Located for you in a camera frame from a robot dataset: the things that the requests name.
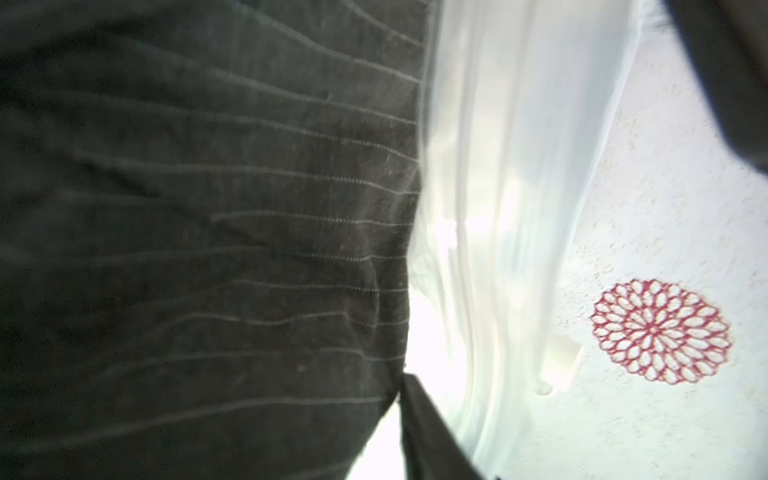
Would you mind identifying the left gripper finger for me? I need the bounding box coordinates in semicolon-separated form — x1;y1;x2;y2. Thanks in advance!
400;374;481;480

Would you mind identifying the white vacuum bag valve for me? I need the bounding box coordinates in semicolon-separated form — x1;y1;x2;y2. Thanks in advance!
536;333;584;397

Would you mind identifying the clear plastic vacuum bag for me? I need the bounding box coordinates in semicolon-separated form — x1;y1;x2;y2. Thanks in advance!
350;1;664;479

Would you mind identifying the dark grey shirt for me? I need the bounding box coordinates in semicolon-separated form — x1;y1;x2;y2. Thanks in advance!
1;1;436;479

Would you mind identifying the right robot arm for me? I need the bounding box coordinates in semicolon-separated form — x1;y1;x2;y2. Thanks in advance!
665;0;767;174

